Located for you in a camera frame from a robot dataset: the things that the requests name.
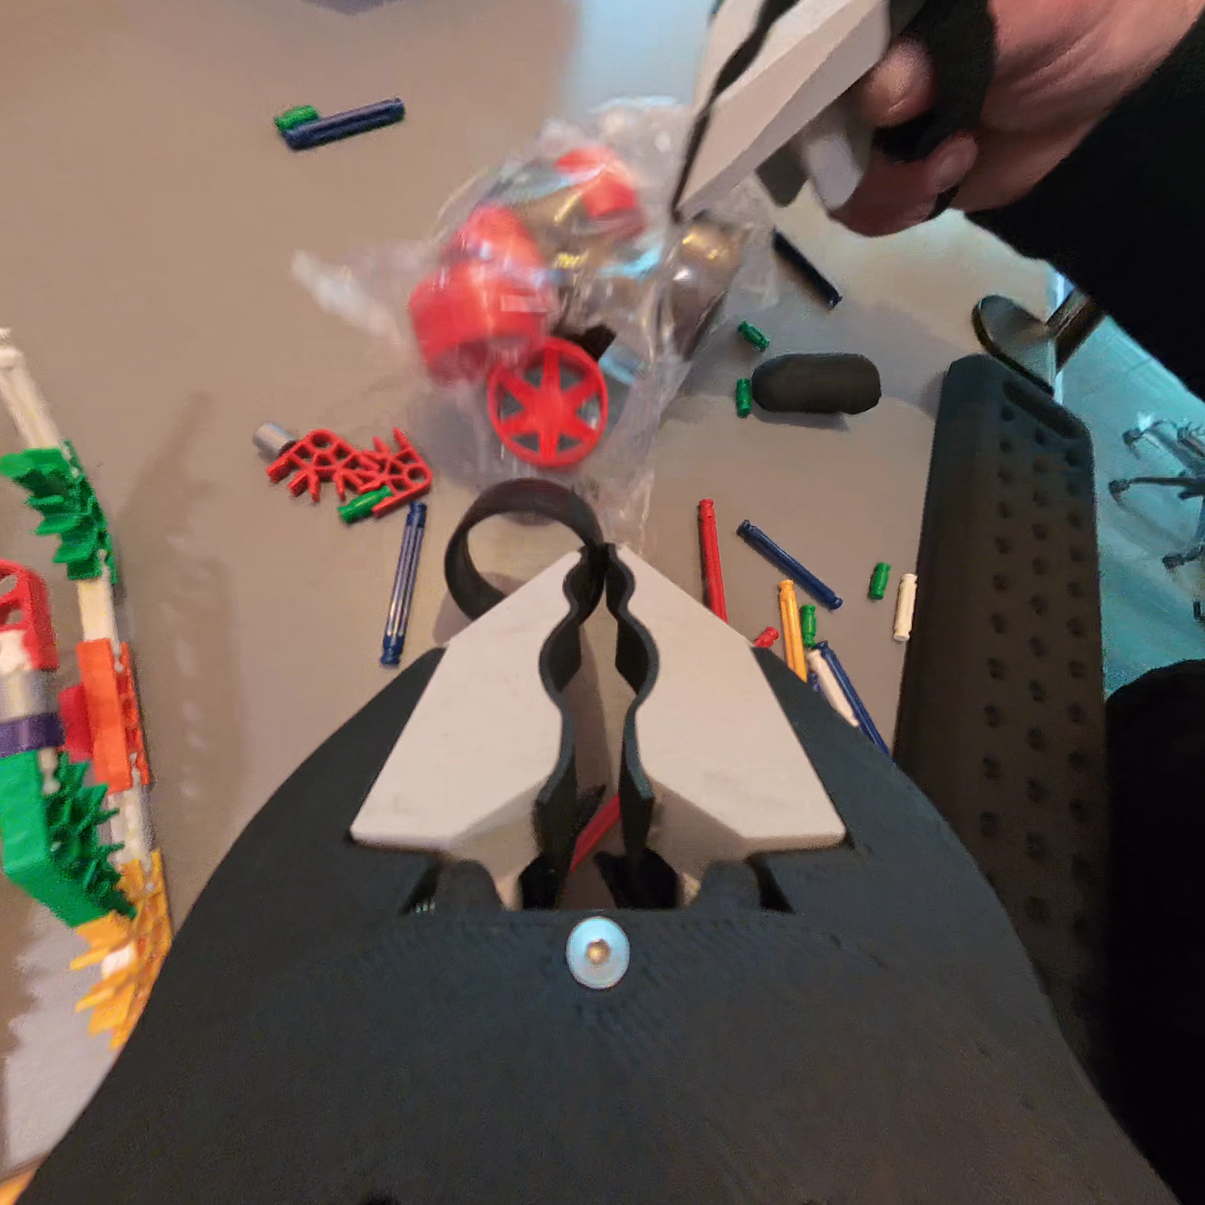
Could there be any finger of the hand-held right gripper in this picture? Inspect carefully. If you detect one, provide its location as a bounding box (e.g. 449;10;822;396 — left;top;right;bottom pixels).
671;0;929;218
690;0;770;135

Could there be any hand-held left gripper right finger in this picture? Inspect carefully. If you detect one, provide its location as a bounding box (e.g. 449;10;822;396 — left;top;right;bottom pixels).
605;544;849;902

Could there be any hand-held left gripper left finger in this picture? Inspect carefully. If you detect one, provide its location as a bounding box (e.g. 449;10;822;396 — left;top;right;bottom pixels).
348;544;608;907

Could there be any red wheel with black tyre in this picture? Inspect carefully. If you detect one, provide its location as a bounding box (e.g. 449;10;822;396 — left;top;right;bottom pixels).
444;476;605;623

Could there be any plastic bag of red wheels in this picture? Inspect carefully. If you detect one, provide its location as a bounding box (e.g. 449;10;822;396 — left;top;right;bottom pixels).
291;95;783;509

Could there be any multicoloured toy frame assembly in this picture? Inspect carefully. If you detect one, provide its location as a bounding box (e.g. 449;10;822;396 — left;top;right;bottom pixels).
0;330;175;1050

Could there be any person's right forearm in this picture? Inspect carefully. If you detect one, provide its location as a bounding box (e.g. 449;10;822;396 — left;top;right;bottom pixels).
969;29;1205;397

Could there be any person's right hand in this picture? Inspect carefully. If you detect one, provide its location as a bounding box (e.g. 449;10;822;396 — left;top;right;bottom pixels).
833;0;1205;238

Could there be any blue plastic rod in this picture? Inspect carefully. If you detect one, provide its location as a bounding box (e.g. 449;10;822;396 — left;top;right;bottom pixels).
736;519;843;611
817;643;890;759
378;502;427;668
771;231;842;310

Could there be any yellow plastic rod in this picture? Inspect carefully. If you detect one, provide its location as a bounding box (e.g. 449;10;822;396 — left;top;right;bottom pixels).
777;581;809;681

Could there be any black foam cylinder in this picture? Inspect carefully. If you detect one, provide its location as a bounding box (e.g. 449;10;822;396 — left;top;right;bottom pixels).
751;353;883;413

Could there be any red fan connector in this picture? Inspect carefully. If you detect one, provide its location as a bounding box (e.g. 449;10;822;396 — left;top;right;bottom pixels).
265;427;377;501
361;427;434;519

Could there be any black perforated foam strip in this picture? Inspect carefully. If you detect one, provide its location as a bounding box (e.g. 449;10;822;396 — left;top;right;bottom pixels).
892;356;1107;1037

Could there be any thick blue rod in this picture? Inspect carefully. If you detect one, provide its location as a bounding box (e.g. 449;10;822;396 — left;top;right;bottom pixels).
282;96;406;152

